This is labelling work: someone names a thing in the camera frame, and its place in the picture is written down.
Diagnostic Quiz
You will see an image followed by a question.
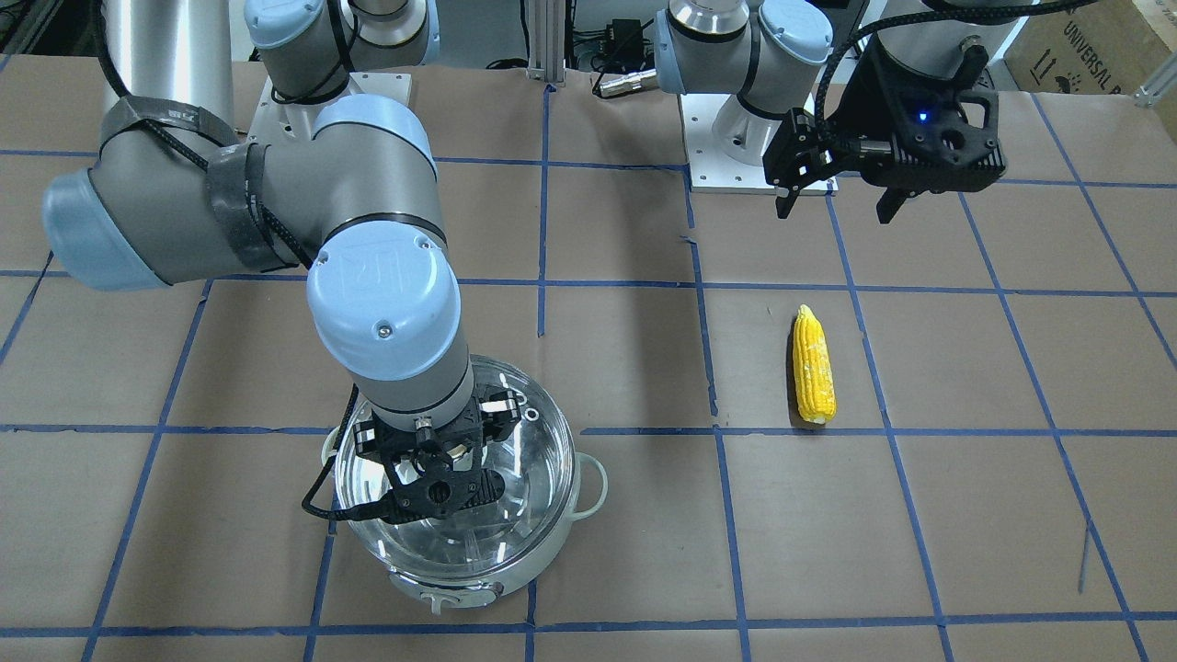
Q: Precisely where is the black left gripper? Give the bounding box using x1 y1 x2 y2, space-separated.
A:
762 108 913 223

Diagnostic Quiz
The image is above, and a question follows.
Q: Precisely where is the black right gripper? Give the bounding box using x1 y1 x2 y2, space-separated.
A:
354 386 525 479

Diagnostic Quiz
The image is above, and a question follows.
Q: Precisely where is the glass pot lid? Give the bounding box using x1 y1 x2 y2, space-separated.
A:
333 357 578 584

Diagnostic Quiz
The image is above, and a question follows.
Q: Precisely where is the yellow corn cob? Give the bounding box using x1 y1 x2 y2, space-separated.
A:
792 304 838 425

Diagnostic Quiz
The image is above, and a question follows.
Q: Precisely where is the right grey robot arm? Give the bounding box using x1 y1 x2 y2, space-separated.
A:
41 1 508 454

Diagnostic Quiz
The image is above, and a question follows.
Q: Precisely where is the cardboard box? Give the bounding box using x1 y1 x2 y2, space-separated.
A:
1004 1 1176 94

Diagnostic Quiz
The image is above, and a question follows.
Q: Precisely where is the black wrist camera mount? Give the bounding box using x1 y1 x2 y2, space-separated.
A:
380 468 506 525

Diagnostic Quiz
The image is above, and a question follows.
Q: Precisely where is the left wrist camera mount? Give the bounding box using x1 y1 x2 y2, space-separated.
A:
834 35 1006 204

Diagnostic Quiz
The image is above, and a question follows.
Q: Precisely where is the aluminium frame post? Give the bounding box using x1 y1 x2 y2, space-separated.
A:
523 0 573 87

